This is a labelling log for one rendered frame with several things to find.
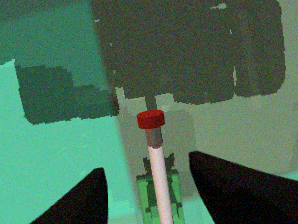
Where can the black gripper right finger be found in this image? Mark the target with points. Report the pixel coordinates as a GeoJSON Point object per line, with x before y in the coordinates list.
{"type": "Point", "coordinates": [236, 194]}

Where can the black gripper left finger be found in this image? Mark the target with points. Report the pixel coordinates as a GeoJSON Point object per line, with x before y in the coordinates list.
{"type": "Point", "coordinates": [85, 203]}

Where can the grey pin with red cap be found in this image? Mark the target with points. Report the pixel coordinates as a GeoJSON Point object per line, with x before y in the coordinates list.
{"type": "Point", "coordinates": [151, 121]}

